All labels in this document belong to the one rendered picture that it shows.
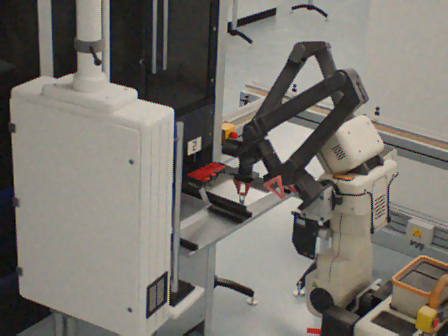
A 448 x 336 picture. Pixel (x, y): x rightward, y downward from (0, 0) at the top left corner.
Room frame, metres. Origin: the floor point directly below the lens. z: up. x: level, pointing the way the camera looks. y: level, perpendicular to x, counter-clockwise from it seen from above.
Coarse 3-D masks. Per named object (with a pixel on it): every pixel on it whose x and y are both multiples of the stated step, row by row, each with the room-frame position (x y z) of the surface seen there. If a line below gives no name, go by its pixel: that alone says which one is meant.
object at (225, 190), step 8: (224, 168) 3.50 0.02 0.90; (232, 168) 3.48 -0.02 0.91; (224, 176) 3.45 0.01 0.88; (232, 176) 3.45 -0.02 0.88; (184, 184) 3.30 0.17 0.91; (216, 184) 3.36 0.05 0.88; (224, 184) 3.37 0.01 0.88; (232, 184) 3.37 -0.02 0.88; (256, 184) 3.39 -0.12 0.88; (272, 184) 3.35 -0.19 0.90; (208, 192) 3.23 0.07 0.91; (216, 192) 3.29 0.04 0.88; (224, 192) 3.29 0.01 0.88; (232, 192) 3.30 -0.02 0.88; (248, 192) 3.31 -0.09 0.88; (256, 192) 3.31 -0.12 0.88; (264, 192) 3.31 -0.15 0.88; (272, 192) 3.26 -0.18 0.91; (224, 200) 3.18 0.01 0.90; (232, 200) 3.16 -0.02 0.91; (248, 200) 3.23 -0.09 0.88; (256, 200) 3.17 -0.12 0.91; (264, 200) 3.21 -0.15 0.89; (248, 208) 3.12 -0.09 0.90
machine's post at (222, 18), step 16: (224, 0) 3.57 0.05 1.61; (224, 16) 3.57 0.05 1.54; (224, 32) 3.58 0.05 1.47; (224, 48) 3.58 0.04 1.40; (224, 64) 3.59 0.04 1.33; (208, 160) 3.56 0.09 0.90; (208, 256) 3.55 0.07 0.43; (208, 272) 3.55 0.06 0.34; (208, 288) 3.56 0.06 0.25; (208, 304) 3.56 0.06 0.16; (208, 320) 3.57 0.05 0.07
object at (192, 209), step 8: (184, 200) 3.19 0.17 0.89; (192, 200) 3.16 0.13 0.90; (200, 200) 3.14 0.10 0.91; (184, 208) 3.13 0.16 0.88; (192, 208) 3.13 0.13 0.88; (200, 208) 3.14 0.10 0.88; (208, 208) 3.09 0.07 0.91; (184, 216) 3.06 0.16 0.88; (192, 216) 3.01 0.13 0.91; (200, 216) 3.05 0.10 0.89; (184, 224) 2.97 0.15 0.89
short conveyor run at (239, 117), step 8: (248, 96) 4.15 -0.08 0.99; (248, 104) 4.10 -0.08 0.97; (256, 104) 4.16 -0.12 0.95; (232, 112) 3.99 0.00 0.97; (240, 112) 4.09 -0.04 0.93; (248, 112) 4.00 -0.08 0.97; (224, 120) 3.97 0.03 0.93; (232, 120) 3.89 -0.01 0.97; (240, 120) 3.99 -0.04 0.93; (248, 120) 3.99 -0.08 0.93; (240, 128) 3.90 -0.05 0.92; (240, 136) 3.90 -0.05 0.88
